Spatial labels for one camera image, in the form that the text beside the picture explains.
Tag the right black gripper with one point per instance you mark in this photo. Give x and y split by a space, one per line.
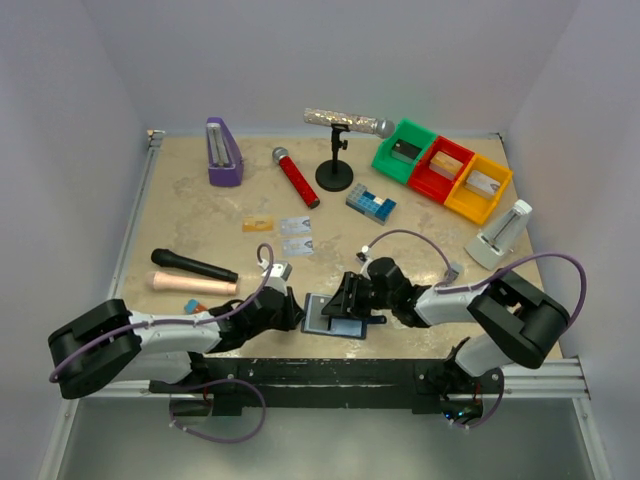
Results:
353 293

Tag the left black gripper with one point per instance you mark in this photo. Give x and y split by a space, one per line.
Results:
291 310

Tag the navy blue card holder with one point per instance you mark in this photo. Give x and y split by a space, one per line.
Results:
353 328

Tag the gold VIP card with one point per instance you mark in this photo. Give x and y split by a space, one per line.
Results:
258 223

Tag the black VIP card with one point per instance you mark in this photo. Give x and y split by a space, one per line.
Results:
315 322

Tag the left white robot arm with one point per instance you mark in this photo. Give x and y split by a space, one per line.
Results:
111 343

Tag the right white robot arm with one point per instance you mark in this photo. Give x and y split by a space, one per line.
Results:
520 322

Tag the dark card in green bin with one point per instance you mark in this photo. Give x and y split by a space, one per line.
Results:
405 151

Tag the gold card in red bin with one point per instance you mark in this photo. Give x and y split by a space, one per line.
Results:
445 165

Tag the white card in yellow bin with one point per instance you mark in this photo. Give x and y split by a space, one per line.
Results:
482 184

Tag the blue toy brick block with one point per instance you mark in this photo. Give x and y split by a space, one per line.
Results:
370 205

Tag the orange and blue brick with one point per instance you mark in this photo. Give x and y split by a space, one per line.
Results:
193 306

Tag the black microphone stand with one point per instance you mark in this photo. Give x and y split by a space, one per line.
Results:
335 175

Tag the pink microphone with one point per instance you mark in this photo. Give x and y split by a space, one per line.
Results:
158 281

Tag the black microphone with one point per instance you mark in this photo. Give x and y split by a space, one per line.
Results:
167 259

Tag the red plastic bin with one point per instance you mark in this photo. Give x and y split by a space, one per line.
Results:
430 184

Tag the yellow plastic bin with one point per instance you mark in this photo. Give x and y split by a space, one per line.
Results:
470 205

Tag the red glitter microphone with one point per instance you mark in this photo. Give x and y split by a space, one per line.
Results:
281 157

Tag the white metronome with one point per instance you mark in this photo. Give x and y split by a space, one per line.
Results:
491 244

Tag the purple metronome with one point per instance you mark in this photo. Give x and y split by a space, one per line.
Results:
226 163

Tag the silver glitter microphone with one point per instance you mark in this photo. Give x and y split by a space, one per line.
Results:
380 127

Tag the green plastic bin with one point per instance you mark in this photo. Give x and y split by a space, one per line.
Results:
408 131

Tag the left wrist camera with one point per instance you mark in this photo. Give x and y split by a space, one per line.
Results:
277 276

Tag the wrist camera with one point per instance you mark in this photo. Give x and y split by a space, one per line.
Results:
364 256
277 276

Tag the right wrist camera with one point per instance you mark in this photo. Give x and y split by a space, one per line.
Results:
364 256

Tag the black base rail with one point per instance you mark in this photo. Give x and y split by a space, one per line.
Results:
226 386

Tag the aluminium frame rail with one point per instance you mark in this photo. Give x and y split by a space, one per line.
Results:
65 418

